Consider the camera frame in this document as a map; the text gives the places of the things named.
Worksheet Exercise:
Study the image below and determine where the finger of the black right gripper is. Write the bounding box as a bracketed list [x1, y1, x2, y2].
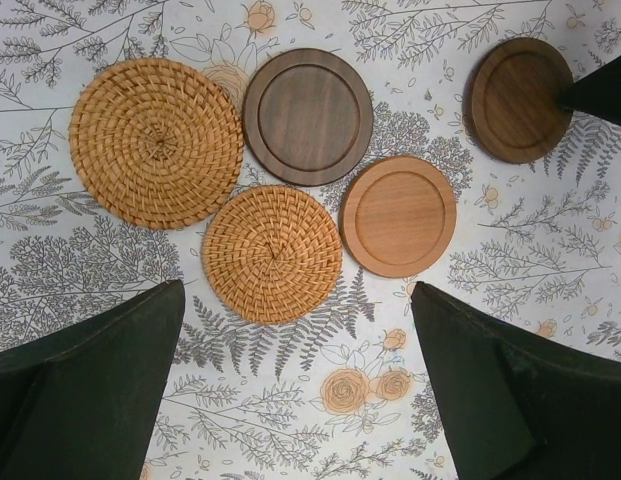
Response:
[558, 55, 621, 126]

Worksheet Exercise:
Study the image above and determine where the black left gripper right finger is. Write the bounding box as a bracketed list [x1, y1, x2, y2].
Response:
[412, 282, 621, 479]

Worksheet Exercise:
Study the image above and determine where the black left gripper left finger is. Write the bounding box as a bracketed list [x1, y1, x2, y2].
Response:
[0, 280, 185, 479]

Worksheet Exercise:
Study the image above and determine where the dark wooden coaster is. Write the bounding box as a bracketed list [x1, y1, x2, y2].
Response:
[242, 48, 374, 186]
[463, 38, 573, 164]

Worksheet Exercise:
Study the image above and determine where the light wooden coaster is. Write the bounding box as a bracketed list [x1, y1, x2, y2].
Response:
[339, 156, 457, 278]

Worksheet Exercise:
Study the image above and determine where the woven cork coaster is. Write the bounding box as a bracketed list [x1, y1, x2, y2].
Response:
[68, 58, 244, 229]
[201, 185, 343, 325]

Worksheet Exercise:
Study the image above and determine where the floral table mat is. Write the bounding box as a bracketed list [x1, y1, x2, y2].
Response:
[0, 1, 621, 479]

